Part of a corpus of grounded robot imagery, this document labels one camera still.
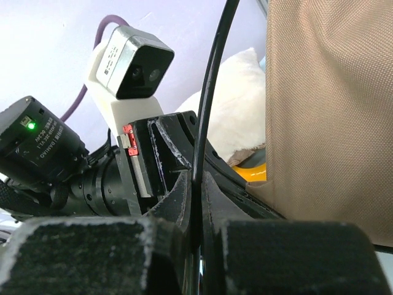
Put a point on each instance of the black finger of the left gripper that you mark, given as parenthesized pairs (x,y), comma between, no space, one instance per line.
(173,138)

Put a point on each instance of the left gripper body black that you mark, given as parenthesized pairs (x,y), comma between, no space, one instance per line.
(141,166)

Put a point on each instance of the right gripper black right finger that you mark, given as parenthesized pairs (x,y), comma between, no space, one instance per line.
(243,255)

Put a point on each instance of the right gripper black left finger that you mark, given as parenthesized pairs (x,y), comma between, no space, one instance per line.
(96,255)

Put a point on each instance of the black tent pole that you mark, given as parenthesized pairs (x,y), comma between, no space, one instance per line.
(204,111)

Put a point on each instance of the beige fabric pet tent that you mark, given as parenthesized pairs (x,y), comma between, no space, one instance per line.
(329,113)

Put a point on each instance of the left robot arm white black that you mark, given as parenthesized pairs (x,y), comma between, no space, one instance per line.
(50,173)

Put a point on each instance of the yellow pet bowl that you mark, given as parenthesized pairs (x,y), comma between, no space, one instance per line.
(252,173)

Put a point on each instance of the cream plush cushion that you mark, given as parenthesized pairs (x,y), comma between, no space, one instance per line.
(237,121)

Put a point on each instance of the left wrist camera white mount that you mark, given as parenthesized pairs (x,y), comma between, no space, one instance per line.
(124,74)

